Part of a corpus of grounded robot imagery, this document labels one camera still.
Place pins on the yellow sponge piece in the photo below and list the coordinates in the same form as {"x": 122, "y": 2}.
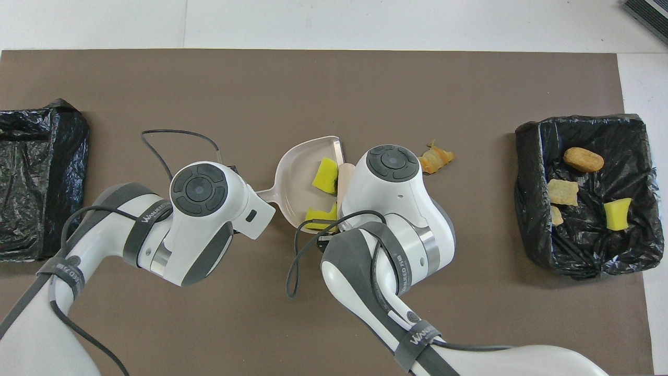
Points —
{"x": 319, "y": 218}
{"x": 325, "y": 176}

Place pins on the beige plastic dustpan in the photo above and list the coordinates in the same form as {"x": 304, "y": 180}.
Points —
{"x": 297, "y": 172}

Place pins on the pale orange croissant piece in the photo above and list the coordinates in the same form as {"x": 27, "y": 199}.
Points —
{"x": 436, "y": 158}

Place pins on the striped orange croissant piece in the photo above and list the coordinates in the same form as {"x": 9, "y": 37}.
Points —
{"x": 557, "y": 215}

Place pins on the pale bread chunk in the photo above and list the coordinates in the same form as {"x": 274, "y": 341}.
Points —
{"x": 562, "y": 192}

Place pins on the brown oval bun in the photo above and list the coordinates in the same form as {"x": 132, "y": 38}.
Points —
{"x": 583, "y": 160}

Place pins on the yellow green scrub sponge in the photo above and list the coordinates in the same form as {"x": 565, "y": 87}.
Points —
{"x": 617, "y": 214}

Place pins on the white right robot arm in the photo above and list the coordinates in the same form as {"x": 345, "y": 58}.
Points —
{"x": 396, "y": 209}

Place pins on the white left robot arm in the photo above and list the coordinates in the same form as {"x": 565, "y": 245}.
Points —
{"x": 209, "y": 219}

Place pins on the bin with black bag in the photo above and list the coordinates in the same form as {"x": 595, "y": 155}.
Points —
{"x": 589, "y": 250}
{"x": 36, "y": 183}

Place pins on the brown table mat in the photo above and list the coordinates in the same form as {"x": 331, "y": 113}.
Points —
{"x": 209, "y": 94}

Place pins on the dark ribbed box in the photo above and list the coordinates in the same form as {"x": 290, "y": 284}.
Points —
{"x": 647, "y": 15}

